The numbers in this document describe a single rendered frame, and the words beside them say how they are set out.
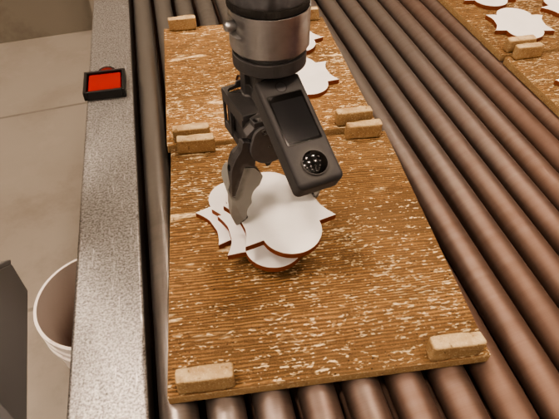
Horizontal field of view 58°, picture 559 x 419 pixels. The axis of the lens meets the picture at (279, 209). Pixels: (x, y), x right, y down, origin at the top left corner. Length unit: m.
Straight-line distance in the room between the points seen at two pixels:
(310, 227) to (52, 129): 2.15
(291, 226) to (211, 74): 0.48
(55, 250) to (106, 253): 1.33
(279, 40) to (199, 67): 0.58
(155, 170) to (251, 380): 0.39
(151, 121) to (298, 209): 0.39
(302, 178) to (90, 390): 0.33
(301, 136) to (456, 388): 0.32
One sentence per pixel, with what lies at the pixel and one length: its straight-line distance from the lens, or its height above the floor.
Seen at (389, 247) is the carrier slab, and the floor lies 0.94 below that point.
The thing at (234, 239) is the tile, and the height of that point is 0.96.
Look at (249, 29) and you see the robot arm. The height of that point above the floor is 1.24.
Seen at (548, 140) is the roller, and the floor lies 0.92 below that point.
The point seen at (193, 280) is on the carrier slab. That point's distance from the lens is 0.64.
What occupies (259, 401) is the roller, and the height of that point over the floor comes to 0.91.
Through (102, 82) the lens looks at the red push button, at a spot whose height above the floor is 0.93.
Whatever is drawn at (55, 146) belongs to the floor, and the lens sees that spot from 2.53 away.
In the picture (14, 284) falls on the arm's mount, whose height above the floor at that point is 0.92.
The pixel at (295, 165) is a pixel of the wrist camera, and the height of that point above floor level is 1.15.
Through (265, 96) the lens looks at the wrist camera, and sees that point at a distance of 0.48.
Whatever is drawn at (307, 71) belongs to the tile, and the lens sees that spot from 0.98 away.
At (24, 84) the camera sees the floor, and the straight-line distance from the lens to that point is 3.06.
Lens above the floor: 1.44
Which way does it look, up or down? 46 degrees down
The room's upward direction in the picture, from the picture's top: straight up
